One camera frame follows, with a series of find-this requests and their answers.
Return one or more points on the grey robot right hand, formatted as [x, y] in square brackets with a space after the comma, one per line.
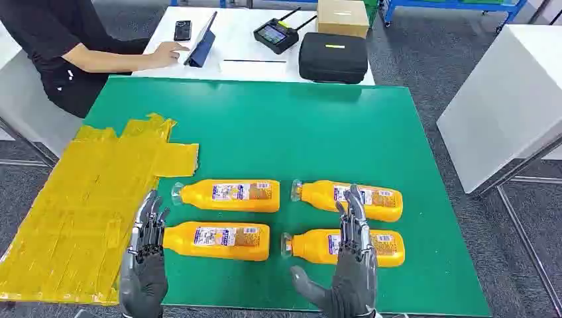
[353, 281]

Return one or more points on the person's right hand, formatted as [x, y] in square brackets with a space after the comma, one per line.
[167, 53]

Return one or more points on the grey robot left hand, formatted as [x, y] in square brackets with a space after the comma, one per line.
[142, 276]

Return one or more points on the orange drink bottle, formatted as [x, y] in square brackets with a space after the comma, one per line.
[193, 196]
[316, 195]
[311, 248]
[180, 240]

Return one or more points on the black smartphone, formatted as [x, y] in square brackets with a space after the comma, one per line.
[182, 30]

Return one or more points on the tablet with blue cover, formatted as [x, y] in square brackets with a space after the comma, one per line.
[202, 50]

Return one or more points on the white desk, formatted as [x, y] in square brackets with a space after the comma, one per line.
[241, 26]

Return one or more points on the black pen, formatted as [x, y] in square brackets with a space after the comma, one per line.
[254, 60]

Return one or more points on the yellow sheet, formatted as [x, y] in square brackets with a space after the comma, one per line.
[79, 210]

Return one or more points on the black remote controller with antennas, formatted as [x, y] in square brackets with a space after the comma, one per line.
[274, 37]

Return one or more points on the person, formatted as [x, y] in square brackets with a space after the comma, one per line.
[35, 26]

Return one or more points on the white side table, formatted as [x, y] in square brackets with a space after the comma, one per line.
[26, 105]

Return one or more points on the green mat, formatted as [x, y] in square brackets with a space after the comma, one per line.
[307, 131]

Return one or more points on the black carrying case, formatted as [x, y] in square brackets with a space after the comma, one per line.
[333, 59]

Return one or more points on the cardboard box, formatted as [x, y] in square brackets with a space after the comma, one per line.
[342, 17]

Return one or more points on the green crate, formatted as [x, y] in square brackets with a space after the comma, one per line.
[372, 11]

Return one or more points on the white table with metal legs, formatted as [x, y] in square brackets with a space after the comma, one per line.
[500, 101]

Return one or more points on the blue metal rack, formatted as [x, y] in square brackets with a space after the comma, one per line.
[439, 5]

